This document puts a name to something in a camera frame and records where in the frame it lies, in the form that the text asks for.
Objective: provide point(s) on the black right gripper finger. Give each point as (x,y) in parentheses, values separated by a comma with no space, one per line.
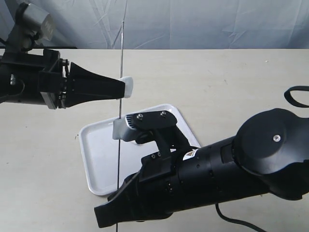
(125,206)

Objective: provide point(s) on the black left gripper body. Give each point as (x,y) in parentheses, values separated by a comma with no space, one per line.
(53,80)

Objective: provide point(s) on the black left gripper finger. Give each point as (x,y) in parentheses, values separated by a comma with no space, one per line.
(85,86)

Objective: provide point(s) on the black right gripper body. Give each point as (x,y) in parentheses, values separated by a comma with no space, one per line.
(190,183)

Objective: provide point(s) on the white marshmallow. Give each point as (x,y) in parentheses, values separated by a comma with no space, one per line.
(129,84)

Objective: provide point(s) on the thin metal skewer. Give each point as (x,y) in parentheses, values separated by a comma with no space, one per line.
(120,101)

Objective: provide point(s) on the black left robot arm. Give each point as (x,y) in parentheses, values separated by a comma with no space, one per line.
(19,78)

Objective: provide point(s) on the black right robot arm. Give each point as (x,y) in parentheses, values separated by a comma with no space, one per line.
(269,154)

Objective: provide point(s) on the white plastic tray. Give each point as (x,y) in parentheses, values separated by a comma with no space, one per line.
(107,162)

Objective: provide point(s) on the white backdrop curtain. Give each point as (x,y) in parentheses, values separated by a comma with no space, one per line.
(179,24)

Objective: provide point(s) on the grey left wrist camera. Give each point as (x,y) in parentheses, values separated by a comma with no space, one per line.
(31,24)

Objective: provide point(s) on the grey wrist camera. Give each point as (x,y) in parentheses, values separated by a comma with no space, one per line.
(158,126)
(31,24)

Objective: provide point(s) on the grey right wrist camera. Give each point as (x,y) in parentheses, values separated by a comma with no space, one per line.
(158,126)

